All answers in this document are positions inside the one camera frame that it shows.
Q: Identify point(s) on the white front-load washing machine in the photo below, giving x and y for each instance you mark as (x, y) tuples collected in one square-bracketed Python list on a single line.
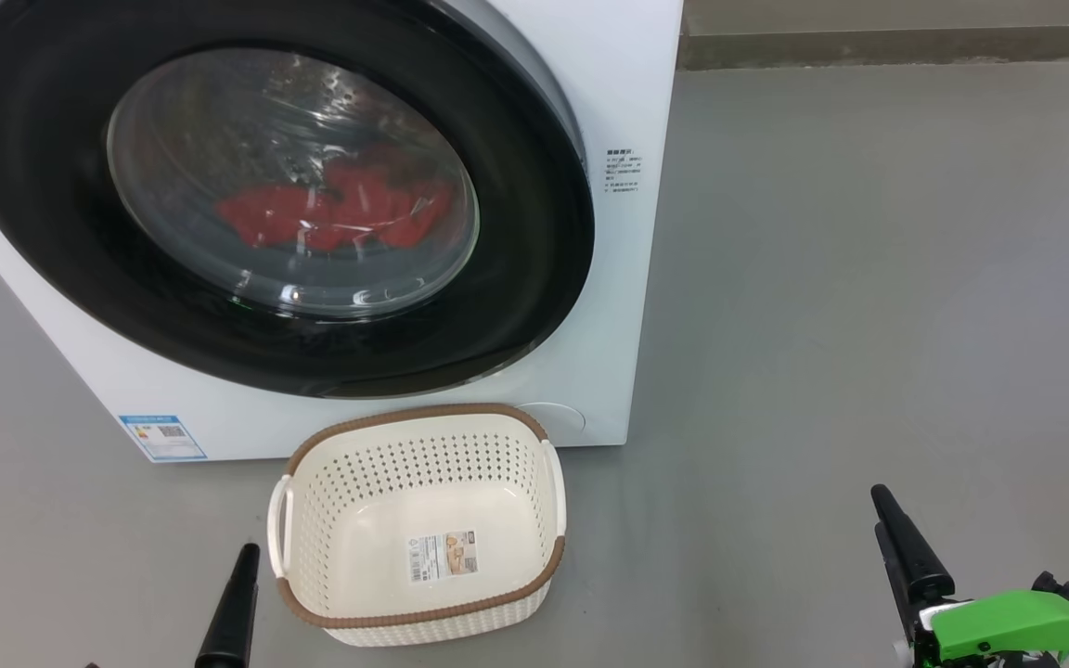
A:
[(609, 325)]

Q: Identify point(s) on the red garment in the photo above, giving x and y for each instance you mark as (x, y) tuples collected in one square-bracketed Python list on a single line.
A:
[(349, 209)]

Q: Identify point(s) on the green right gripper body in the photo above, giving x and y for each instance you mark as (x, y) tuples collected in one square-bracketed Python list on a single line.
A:
[(1017, 631)]

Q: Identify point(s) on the black round glass washer door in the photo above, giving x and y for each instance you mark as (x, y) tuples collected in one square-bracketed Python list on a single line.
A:
[(52, 186)]

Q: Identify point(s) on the printed food package label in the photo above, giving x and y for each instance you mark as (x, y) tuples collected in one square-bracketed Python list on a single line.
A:
[(442, 557)]

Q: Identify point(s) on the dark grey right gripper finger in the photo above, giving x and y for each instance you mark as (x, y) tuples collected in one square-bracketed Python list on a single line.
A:
[(910, 552)]

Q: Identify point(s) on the round white filter cover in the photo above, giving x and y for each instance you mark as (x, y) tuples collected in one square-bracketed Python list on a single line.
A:
[(558, 417)]

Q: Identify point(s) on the cream perforated basket brown rim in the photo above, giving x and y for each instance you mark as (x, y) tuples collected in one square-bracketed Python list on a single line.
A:
[(423, 501)]

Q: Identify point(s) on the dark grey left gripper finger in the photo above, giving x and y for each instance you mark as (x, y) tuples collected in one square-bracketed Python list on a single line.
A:
[(233, 612)]

